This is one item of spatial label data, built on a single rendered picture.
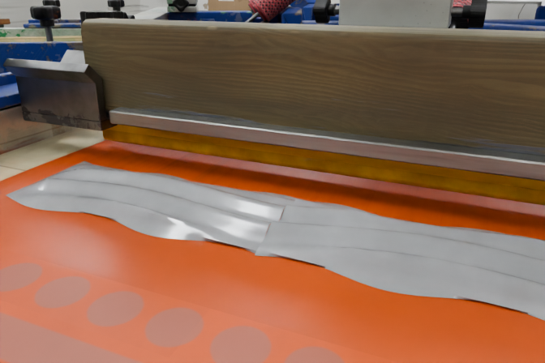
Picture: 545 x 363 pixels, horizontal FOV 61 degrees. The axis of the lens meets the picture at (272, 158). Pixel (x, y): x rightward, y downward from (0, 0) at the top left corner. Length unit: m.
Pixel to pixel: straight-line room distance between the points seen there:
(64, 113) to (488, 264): 0.32
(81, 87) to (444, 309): 0.30
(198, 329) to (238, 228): 0.07
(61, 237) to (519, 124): 0.26
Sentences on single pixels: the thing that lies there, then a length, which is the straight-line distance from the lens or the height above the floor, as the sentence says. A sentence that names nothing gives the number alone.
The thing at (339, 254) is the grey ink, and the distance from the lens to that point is 0.23.
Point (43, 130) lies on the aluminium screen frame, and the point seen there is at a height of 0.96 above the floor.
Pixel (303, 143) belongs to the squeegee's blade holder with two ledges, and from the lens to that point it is 0.30.
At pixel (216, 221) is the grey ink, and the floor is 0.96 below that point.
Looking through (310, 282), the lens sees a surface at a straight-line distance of 0.22.
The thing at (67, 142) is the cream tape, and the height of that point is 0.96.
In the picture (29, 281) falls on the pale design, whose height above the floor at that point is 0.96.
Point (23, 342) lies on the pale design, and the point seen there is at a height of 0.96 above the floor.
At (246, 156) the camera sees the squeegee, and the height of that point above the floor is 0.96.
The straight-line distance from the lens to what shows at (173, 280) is 0.22.
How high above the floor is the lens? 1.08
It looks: 20 degrees down
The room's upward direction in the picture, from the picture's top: straight up
